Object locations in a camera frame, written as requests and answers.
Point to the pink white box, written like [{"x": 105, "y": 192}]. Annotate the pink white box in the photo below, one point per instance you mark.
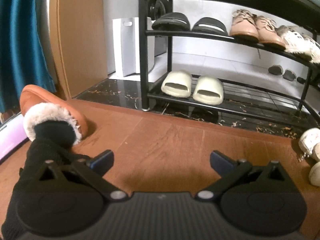
[{"x": 13, "y": 136}]

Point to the teal curtain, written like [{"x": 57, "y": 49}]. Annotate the teal curtain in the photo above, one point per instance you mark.
[{"x": 22, "y": 57}]

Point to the pink cross-strap mule shoe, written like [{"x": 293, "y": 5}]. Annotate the pink cross-strap mule shoe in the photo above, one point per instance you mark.
[{"x": 314, "y": 175}]

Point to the pale green slide slipper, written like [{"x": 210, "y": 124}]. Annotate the pale green slide slipper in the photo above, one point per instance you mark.
[
  {"x": 209, "y": 90},
  {"x": 177, "y": 84}
]

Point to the black slide sandal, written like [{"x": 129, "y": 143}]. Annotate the black slide sandal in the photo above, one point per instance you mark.
[
  {"x": 210, "y": 25},
  {"x": 174, "y": 21}
]

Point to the white floral pearl flat shoe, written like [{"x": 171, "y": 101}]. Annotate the white floral pearl flat shoe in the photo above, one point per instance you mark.
[{"x": 309, "y": 144}]

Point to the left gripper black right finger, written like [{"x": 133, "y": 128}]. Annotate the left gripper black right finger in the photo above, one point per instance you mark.
[{"x": 230, "y": 171}]

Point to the white paper bag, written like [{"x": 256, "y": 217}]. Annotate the white paper bag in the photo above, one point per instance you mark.
[{"x": 126, "y": 46}]

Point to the pink lace-up oxford shoe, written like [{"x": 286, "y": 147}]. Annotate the pink lace-up oxford shoe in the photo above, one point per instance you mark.
[
  {"x": 243, "y": 26},
  {"x": 267, "y": 33}
]

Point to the grey floor pebble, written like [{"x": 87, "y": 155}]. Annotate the grey floor pebble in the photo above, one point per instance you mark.
[
  {"x": 276, "y": 70},
  {"x": 289, "y": 75}
]

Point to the orange fur-lined slipper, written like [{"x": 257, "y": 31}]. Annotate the orange fur-lined slipper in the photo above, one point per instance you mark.
[{"x": 39, "y": 105}]

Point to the white grey sneaker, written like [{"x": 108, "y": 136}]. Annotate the white grey sneaker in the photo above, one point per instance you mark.
[
  {"x": 294, "y": 42},
  {"x": 314, "y": 48}
]

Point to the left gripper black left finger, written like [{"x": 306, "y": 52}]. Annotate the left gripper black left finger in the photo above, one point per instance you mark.
[{"x": 91, "y": 171}]

